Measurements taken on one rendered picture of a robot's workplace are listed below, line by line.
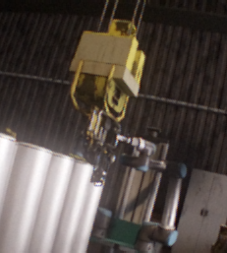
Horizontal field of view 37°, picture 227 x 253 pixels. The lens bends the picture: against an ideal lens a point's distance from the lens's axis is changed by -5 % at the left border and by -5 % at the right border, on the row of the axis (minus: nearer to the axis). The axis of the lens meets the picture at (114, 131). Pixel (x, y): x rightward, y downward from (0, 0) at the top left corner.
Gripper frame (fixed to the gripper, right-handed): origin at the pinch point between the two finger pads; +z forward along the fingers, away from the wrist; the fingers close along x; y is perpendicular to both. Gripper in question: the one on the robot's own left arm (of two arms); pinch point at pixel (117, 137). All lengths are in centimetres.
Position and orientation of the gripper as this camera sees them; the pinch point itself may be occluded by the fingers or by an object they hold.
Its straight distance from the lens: 238.2
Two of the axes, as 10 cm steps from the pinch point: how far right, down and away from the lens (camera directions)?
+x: 6.1, 0.5, -7.9
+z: -7.6, -2.7, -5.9
